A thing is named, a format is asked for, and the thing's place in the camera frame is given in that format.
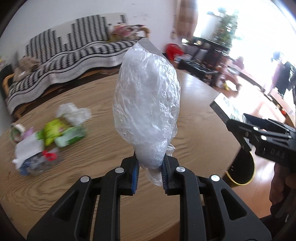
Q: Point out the yellow-green snack packet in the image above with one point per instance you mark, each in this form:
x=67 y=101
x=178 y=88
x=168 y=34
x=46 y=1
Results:
x=54 y=132

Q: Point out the white crumpled tissue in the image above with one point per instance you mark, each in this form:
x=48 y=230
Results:
x=72 y=113

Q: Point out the brown stuffed toy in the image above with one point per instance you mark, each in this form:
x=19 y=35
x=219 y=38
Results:
x=25 y=68

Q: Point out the black tv stand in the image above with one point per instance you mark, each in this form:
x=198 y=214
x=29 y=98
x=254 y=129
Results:
x=205 y=62

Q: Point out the floral cushion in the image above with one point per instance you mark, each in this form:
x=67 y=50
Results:
x=126 y=31

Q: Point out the white printed paper wrapper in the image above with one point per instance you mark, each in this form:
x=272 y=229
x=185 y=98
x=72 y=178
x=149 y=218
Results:
x=29 y=148

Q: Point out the clear bottle with red cap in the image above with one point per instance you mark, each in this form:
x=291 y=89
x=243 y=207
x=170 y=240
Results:
x=39 y=162

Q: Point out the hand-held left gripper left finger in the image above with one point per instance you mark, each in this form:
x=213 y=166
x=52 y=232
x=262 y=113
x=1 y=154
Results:
x=135 y=180

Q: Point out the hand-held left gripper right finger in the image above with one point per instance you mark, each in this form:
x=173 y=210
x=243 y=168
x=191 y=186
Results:
x=164 y=178

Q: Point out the clear plastic bag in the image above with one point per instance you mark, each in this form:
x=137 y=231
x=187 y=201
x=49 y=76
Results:
x=145 y=97

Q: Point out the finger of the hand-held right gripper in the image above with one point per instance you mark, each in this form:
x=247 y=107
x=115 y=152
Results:
x=270 y=124
x=240 y=128

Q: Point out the black bin with yellow rim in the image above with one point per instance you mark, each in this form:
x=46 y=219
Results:
x=242 y=166

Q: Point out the dark side cabinet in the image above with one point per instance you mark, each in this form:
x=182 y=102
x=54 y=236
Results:
x=5 y=78

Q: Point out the red bag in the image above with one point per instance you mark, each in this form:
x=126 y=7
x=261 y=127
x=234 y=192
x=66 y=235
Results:
x=173 y=51

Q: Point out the green and white packet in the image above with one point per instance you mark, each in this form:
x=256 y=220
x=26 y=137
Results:
x=71 y=136

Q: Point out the pink blurred object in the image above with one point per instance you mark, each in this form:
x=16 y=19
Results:
x=234 y=71

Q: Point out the person's right hand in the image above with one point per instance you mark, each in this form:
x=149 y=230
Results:
x=278 y=185

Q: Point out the sofa with striped blanket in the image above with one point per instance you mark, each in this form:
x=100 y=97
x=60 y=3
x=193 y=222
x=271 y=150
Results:
x=69 y=55

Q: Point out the printed packet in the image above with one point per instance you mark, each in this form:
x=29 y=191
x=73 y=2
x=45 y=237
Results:
x=227 y=105

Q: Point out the hanging dark clothes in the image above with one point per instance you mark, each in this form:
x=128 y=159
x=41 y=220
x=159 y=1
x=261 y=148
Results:
x=283 y=74

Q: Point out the green potted plant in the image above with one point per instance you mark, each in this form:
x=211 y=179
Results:
x=225 y=27

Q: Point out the checked curtain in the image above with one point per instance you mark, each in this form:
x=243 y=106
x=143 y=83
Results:
x=187 y=16

